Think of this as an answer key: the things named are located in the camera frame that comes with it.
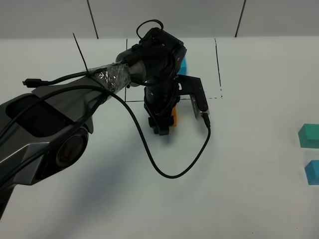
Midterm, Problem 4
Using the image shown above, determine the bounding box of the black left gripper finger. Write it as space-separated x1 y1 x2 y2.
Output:
148 116 174 135

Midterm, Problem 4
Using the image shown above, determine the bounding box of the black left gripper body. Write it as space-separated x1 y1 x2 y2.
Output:
144 77 180 119

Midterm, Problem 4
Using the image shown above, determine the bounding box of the orange block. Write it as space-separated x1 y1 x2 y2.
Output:
171 107 177 127

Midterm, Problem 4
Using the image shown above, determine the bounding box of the green block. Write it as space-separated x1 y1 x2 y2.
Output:
298 123 319 149

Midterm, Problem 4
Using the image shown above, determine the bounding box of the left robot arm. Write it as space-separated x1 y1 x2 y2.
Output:
0 27 186 211

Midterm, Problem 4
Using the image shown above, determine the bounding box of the blue template block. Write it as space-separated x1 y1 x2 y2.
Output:
177 58 187 75

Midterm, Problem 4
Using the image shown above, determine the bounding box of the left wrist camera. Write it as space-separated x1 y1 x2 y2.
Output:
176 75 210 124

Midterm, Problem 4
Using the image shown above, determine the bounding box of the black left camera cable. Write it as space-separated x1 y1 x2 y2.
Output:
0 79 212 179

